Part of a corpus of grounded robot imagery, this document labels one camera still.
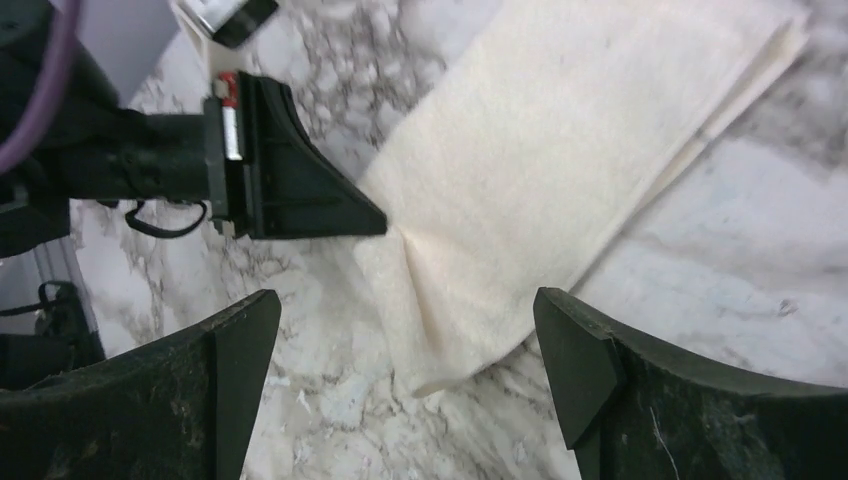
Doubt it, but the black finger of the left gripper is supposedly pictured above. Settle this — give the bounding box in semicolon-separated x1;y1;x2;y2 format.
239;72;387;240

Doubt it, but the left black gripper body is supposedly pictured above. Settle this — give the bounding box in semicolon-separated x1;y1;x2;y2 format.
1;1;213;257

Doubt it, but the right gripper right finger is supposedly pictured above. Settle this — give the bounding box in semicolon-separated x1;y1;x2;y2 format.
533;288;847;479

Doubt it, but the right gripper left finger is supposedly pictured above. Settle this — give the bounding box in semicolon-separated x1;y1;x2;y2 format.
1;290;281;479

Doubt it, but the white towel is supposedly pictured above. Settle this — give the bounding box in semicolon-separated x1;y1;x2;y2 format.
353;1;808;397

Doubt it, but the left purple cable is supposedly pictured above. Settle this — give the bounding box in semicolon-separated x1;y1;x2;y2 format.
0;0;84;175

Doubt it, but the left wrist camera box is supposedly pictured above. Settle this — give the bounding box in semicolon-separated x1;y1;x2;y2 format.
169;0;279;80

